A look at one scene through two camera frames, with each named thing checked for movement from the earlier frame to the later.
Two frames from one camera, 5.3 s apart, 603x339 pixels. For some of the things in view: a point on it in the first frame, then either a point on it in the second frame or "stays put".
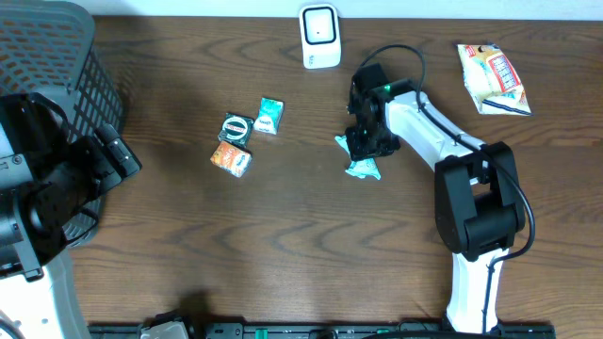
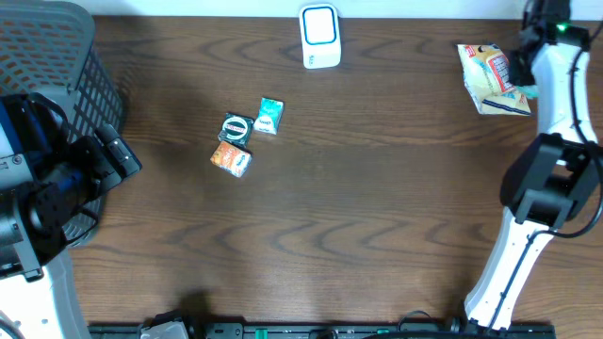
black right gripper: x=358 y=150 to x=516 y=69
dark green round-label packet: x=236 y=129 stays put
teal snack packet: x=360 y=168 to x=530 y=91
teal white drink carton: x=268 y=116 stays put
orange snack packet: x=231 y=158 stays put
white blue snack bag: x=491 y=81 stays put
